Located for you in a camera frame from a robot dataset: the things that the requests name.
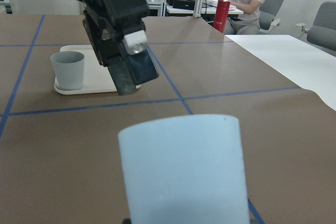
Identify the grey plastic cup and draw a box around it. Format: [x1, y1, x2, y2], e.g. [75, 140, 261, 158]
[50, 51, 85, 91]

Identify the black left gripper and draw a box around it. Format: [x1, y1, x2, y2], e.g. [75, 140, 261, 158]
[76, 0, 159, 95]

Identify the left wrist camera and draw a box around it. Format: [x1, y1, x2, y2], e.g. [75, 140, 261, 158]
[122, 30, 148, 55]

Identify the cream serving tray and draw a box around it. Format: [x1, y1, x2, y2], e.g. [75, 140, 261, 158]
[54, 44, 144, 95]

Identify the red water bottle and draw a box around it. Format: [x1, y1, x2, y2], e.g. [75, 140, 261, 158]
[213, 0, 230, 34]

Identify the blue plastic cup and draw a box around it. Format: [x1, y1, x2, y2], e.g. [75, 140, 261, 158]
[118, 114, 249, 223]

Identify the grey office chair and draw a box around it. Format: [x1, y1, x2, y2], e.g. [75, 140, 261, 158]
[259, 0, 284, 34]

